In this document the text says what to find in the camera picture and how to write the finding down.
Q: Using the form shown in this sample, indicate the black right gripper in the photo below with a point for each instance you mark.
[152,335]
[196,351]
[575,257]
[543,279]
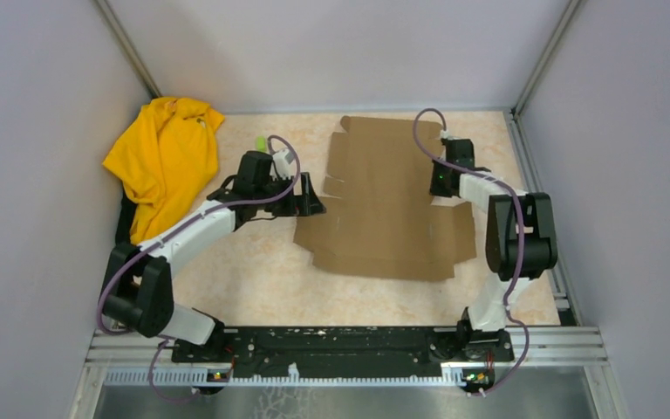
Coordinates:
[434,188]

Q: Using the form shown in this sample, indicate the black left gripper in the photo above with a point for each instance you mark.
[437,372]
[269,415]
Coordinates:
[307,203]

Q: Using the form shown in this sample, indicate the brown cardboard box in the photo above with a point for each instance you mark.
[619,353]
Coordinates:
[380,220]

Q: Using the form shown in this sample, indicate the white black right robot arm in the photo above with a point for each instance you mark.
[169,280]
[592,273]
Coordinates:
[520,239]

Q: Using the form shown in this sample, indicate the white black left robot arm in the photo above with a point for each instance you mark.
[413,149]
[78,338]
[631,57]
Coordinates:
[137,290]

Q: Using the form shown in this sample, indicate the small green block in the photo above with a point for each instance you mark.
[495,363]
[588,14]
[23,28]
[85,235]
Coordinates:
[261,144]

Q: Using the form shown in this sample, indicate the yellow jacket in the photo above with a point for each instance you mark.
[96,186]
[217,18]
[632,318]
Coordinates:
[164,159]

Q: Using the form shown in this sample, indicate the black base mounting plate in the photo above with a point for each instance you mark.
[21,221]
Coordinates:
[347,352]

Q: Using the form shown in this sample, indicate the black cloth under jacket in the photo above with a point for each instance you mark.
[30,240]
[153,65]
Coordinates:
[125,219]

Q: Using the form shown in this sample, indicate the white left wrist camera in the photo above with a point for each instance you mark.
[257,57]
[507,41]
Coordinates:
[282,160]

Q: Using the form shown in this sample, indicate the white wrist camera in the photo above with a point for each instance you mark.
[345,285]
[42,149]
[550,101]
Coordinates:
[446,135]
[282,160]

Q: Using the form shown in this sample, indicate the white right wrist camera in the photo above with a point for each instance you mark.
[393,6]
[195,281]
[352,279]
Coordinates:
[446,135]

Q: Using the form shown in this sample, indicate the aluminium front frame rail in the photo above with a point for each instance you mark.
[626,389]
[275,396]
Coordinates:
[135,359]

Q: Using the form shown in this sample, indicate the aluminium corner post left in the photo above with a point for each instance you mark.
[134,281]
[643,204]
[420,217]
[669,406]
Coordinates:
[127,48]

